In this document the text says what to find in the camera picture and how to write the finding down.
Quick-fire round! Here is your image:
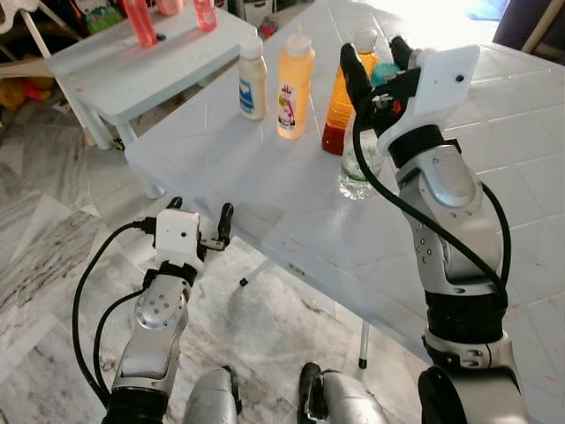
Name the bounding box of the small pink bottle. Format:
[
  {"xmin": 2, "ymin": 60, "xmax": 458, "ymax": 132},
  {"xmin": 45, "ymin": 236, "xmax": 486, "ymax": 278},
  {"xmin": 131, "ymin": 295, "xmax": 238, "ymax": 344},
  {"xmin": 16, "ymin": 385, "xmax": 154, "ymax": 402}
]
[{"xmin": 193, "ymin": 0, "xmax": 218, "ymax": 33}]

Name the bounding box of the blue cloth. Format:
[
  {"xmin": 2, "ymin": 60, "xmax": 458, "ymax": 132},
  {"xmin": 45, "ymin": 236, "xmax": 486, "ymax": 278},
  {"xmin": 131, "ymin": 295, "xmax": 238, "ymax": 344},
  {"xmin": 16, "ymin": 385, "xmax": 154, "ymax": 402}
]
[{"xmin": 466, "ymin": 0, "xmax": 510, "ymax": 21}]

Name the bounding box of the pink plastic cup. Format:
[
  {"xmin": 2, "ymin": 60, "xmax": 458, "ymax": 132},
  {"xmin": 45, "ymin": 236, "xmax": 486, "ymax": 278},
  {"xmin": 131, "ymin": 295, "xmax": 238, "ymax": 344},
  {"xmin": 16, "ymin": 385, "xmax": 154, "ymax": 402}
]
[{"xmin": 155, "ymin": 0, "xmax": 186, "ymax": 18}]

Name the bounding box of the orange juice bottle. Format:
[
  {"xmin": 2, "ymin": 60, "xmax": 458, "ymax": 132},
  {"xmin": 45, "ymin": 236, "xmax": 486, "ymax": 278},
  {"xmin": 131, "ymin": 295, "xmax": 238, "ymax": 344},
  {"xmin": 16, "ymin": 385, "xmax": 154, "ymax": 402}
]
[{"xmin": 275, "ymin": 33, "xmax": 316, "ymax": 140}]

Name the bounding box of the teal cap water bottle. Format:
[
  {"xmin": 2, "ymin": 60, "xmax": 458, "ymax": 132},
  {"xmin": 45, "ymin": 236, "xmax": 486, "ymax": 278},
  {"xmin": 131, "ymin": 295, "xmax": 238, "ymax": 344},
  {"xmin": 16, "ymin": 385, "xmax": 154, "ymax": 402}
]
[{"xmin": 338, "ymin": 62, "xmax": 396, "ymax": 201}]

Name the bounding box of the tall red bottle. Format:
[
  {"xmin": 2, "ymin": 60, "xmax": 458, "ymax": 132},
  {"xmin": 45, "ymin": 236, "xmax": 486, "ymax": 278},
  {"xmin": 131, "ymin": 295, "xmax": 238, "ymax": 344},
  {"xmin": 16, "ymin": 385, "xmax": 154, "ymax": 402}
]
[{"xmin": 123, "ymin": 0, "xmax": 159, "ymax": 49}]

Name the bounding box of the silver right robot leg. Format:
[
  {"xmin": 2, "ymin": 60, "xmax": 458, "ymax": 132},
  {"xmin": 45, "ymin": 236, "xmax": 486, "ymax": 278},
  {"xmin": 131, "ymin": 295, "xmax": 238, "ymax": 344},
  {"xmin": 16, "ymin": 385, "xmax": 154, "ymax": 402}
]
[{"xmin": 298, "ymin": 361, "xmax": 389, "ymax": 424}]

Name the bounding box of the large white plastic table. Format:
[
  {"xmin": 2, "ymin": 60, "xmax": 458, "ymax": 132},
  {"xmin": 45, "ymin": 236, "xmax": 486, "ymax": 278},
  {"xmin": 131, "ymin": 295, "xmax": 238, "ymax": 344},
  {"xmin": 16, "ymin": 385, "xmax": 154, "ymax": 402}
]
[{"xmin": 124, "ymin": 0, "xmax": 565, "ymax": 424}]

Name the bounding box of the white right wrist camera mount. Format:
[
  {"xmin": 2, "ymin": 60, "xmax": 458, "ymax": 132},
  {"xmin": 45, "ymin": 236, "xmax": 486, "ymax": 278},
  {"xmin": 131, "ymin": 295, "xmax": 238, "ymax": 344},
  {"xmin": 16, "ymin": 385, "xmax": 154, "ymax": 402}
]
[{"xmin": 378, "ymin": 46, "xmax": 482, "ymax": 149}]

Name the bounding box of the white bottle blue label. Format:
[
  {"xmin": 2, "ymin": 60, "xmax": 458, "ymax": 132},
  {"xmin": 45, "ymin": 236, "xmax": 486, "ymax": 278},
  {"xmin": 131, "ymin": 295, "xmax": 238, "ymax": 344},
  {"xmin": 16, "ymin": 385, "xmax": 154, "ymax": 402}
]
[{"xmin": 237, "ymin": 36, "xmax": 268, "ymax": 122}]

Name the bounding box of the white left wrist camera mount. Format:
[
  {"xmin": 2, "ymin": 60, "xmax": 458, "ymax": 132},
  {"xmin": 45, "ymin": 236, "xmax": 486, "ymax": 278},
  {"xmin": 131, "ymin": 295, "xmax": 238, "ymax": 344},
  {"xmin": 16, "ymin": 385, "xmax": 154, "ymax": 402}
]
[{"xmin": 154, "ymin": 209, "xmax": 202, "ymax": 266}]

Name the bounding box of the small pale blue table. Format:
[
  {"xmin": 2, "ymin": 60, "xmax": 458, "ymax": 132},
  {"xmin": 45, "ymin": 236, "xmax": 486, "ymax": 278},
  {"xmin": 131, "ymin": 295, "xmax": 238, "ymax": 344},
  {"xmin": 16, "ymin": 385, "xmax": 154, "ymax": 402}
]
[{"xmin": 44, "ymin": 7, "xmax": 263, "ymax": 151}]

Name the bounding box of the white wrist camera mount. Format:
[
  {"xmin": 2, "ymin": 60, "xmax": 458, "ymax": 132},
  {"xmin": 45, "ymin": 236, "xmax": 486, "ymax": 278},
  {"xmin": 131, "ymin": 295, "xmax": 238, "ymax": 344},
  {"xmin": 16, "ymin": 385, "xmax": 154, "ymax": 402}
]
[
  {"xmin": 378, "ymin": 46, "xmax": 482, "ymax": 149},
  {"xmin": 154, "ymin": 209, "xmax": 202, "ymax": 266}
]

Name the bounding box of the colourful picture box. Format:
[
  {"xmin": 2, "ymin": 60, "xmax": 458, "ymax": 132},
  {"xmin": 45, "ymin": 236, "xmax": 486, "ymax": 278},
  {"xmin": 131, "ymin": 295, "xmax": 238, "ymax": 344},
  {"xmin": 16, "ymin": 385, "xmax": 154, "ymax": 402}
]
[{"xmin": 75, "ymin": 0, "xmax": 124, "ymax": 34}]

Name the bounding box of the white chair frame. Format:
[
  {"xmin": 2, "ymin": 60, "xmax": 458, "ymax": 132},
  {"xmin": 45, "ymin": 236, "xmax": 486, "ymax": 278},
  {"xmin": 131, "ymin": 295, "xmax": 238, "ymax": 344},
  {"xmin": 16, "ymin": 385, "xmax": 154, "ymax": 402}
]
[{"xmin": 0, "ymin": 0, "xmax": 54, "ymax": 63}]

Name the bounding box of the yellow red toy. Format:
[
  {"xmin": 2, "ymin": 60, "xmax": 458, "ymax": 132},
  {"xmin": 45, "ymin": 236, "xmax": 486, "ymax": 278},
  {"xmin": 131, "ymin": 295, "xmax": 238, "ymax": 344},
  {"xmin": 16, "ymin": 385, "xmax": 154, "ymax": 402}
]
[{"xmin": 0, "ymin": 78, "xmax": 56, "ymax": 114}]

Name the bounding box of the brown tea bottle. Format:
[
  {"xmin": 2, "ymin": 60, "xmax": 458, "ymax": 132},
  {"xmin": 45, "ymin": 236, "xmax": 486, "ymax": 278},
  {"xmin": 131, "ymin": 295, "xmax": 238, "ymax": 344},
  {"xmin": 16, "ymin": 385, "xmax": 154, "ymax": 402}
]
[{"xmin": 320, "ymin": 28, "xmax": 382, "ymax": 157}]

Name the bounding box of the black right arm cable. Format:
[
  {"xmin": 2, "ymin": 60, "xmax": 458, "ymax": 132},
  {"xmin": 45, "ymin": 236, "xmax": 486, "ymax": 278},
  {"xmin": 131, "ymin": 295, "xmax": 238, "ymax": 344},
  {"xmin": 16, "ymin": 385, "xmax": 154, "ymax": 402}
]
[{"xmin": 351, "ymin": 106, "xmax": 511, "ymax": 306}]

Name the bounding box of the dark purple cloth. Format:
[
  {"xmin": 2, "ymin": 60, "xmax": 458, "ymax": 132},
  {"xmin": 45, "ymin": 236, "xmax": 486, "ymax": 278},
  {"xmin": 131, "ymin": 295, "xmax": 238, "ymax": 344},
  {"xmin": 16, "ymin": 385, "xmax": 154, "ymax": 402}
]
[{"xmin": 493, "ymin": 0, "xmax": 565, "ymax": 52}]

